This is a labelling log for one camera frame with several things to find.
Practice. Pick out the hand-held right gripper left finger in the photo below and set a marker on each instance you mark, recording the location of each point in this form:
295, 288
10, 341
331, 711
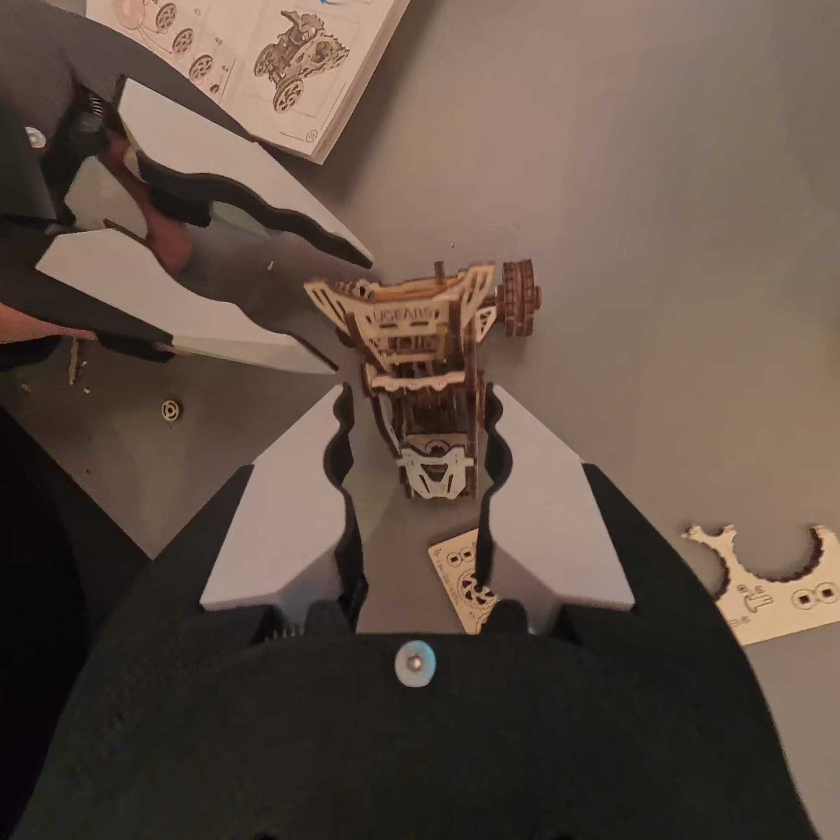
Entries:
275, 525

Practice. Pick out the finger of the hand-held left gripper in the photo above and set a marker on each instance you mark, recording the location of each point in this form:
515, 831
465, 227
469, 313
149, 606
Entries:
216, 151
144, 295

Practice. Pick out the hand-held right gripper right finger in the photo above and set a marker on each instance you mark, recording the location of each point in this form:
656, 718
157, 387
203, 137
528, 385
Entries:
558, 525

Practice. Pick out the wooden sheet with wheels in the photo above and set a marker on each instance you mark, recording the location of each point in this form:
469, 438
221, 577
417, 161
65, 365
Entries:
459, 577

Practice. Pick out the wooden buggy model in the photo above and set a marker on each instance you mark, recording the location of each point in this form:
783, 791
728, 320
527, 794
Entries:
420, 341

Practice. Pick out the person's left hand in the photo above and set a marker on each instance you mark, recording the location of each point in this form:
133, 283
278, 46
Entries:
164, 236

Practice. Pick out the small wooden stick piece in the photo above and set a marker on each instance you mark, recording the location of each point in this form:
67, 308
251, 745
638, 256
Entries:
73, 361

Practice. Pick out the small loose wooden wheel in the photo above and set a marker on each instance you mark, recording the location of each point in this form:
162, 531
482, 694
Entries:
171, 410

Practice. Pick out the instruction booklet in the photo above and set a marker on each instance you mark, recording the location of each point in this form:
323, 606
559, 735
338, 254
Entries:
262, 39

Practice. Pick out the wooden sheet with round holes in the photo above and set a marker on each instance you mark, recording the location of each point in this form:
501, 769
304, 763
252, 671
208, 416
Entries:
774, 610

